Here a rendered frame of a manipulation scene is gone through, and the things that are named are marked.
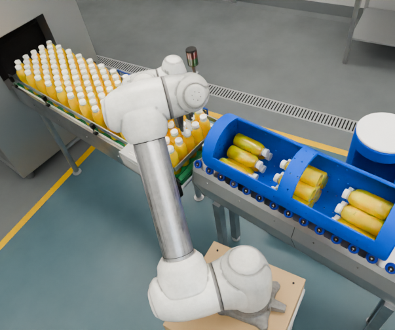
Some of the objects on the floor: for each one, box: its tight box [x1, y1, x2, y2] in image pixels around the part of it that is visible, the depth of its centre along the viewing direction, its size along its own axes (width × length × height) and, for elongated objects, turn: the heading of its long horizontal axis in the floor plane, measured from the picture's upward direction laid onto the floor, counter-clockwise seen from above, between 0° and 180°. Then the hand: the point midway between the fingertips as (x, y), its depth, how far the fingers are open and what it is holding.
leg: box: [212, 201, 229, 247], centre depth 238 cm, size 6×6×63 cm
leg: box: [364, 301, 395, 330], centre depth 191 cm, size 6×6×63 cm
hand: (186, 128), depth 189 cm, fingers closed on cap, 4 cm apart
